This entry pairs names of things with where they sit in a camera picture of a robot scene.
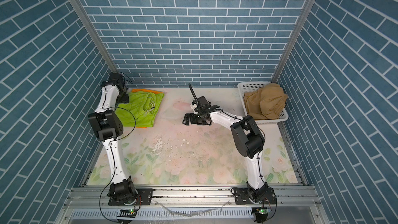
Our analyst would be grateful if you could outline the orange shorts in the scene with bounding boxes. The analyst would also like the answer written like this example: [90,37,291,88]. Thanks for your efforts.
[129,89,164,128]

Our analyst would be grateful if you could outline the neon green shorts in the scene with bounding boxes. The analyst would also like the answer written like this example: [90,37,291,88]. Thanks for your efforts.
[116,89,164,128]

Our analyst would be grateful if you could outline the tan brown shorts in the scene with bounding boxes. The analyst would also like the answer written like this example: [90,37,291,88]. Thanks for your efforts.
[244,83,288,120]

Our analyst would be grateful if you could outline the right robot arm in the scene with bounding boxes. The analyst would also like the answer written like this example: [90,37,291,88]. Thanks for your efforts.
[182,110,268,199]

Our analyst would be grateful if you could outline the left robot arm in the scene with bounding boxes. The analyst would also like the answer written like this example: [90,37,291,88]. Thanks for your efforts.
[88,79,137,205]

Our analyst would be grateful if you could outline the white plastic laundry basket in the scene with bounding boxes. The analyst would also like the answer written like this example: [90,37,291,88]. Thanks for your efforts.
[237,82,289,124]

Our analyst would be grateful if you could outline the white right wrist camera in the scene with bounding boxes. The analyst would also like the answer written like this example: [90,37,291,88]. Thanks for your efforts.
[192,96,211,115]

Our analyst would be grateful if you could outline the black corrugated cable right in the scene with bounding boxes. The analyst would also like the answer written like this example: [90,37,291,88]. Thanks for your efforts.
[188,83,200,103]

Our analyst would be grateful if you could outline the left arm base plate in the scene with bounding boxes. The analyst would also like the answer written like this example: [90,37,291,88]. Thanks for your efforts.
[108,188,154,206]

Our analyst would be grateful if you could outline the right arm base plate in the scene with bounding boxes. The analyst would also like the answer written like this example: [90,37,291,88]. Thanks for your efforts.
[231,185,277,205]

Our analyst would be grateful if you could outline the aluminium front rail frame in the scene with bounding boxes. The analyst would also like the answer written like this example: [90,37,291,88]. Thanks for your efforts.
[56,184,328,224]

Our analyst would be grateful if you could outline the aluminium corner post left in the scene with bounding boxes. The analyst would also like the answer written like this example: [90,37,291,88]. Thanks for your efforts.
[53,0,128,93]

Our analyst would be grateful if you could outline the aluminium corner post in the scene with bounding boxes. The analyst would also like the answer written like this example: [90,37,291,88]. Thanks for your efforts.
[271,0,315,83]
[53,0,128,93]

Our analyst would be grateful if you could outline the aluminium corner post right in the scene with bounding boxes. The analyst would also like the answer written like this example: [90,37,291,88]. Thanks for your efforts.
[271,0,315,83]

